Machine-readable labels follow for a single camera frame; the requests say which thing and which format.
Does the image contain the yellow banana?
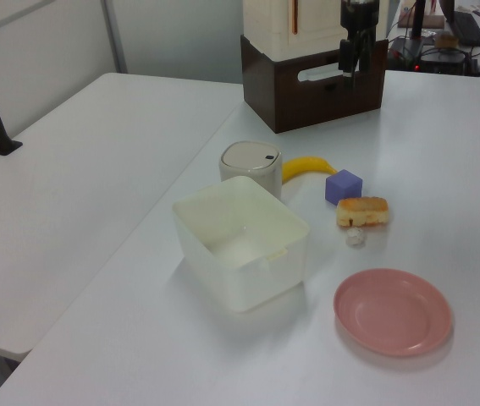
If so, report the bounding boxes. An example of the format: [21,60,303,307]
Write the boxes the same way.
[281,156,339,185]

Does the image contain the grey partition frame post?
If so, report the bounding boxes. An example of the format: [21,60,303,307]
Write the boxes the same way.
[99,0,130,75]

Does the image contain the white lidded cup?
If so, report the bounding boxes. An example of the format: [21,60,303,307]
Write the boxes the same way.
[218,140,285,200]

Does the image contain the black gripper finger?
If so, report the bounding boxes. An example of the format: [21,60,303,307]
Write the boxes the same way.
[358,41,376,74]
[339,38,357,89]

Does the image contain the purple cube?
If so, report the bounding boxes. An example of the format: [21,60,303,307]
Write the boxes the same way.
[325,168,364,207]

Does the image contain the sponge cake slice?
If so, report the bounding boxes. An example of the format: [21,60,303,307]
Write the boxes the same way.
[335,195,390,229]

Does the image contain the black device with red light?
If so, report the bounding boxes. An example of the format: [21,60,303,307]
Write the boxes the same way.
[386,35,472,74]

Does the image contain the dark brown crate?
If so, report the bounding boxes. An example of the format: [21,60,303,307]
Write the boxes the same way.
[240,34,387,134]

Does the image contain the white plastic storage box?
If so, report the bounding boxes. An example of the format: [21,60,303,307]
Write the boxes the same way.
[171,175,312,314]

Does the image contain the black keyboard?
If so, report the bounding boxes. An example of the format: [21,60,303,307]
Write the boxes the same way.
[452,9,480,48]

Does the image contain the crumpled white paper ball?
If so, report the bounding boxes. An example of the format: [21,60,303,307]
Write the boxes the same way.
[345,228,366,248]

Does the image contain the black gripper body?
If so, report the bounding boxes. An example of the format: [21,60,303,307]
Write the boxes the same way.
[340,0,380,44]

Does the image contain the pink plastic plate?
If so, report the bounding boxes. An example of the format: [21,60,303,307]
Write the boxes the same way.
[333,267,453,359]

